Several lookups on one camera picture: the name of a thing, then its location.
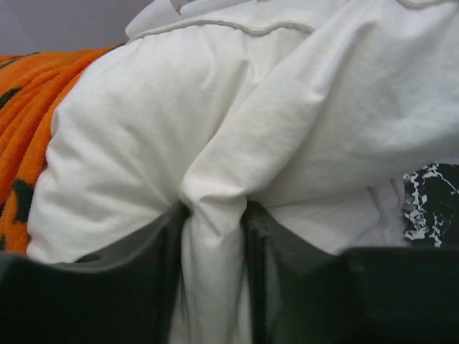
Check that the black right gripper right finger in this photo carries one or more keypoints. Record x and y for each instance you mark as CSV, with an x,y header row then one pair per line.
x,y
295,288

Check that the orange patterned plush pillowcase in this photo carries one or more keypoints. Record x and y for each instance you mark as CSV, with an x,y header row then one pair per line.
x,y
32,86

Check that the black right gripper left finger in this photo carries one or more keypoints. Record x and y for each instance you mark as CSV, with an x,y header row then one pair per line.
x,y
125,292

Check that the white pillow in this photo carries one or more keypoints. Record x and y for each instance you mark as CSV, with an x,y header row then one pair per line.
x,y
315,109

